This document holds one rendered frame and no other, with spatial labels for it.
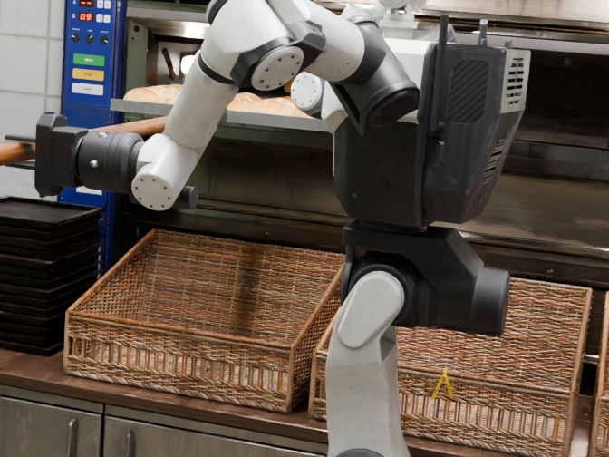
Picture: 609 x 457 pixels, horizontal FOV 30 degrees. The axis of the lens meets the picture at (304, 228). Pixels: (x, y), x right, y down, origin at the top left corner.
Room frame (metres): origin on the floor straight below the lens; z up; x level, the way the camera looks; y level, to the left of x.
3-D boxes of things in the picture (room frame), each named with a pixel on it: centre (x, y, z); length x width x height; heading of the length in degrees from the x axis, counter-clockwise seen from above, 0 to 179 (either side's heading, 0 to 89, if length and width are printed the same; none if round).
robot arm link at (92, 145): (1.66, 0.34, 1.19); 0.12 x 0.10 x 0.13; 75
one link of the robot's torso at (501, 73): (1.93, -0.19, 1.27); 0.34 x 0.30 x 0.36; 159
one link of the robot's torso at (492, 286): (1.92, -0.22, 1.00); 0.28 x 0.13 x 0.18; 75
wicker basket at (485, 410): (2.50, -0.37, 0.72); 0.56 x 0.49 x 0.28; 74
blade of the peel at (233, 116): (2.81, 0.17, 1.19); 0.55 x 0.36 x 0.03; 77
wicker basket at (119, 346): (2.66, 0.20, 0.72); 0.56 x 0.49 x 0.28; 74
